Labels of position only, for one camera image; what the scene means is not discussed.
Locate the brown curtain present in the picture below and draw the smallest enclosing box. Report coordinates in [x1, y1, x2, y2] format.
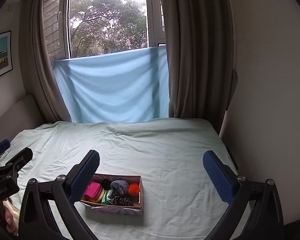
[161, 0, 237, 132]
[18, 0, 71, 123]

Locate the beige headboard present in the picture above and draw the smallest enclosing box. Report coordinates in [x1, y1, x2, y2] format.
[0, 94, 45, 142]

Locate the brown left curtain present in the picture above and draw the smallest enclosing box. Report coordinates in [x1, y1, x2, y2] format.
[18, 0, 71, 123]

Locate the pale green bed sheet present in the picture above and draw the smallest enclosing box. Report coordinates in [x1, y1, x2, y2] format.
[0, 118, 232, 239]

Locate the orange green fluffy pompom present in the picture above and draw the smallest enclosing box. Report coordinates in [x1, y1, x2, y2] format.
[128, 183, 140, 197]

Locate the yellow rimmed white mesh pad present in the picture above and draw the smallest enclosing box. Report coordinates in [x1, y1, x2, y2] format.
[89, 189, 105, 203]

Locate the cardboard box with pink lining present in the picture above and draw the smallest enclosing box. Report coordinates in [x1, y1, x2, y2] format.
[80, 173, 143, 216]

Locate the black white patterned scrunchie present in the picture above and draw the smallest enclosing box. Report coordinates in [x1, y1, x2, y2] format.
[108, 194, 134, 206]

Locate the grey fluffy soft toy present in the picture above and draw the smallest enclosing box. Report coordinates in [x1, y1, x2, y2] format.
[110, 180, 129, 196]

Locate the framed wall picture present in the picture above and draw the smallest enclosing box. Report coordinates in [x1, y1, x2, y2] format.
[0, 31, 13, 77]

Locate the brown right curtain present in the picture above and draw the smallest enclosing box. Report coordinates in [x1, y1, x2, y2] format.
[161, 0, 237, 132]

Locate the light blue hanging cloth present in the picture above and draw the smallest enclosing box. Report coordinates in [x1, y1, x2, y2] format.
[52, 46, 170, 124]

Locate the person's left hand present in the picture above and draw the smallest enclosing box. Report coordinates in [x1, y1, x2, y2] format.
[3, 198, 18, 236]

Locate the window frame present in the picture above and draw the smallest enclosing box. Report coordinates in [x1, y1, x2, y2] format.
[44, 0, 165, 60]

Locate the pink soft pouch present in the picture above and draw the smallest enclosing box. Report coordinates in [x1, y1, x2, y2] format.
[84, 181, 102, 199]

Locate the green wet wipes pack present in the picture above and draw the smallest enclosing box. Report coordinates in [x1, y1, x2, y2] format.
[101, 190, 113, 205]

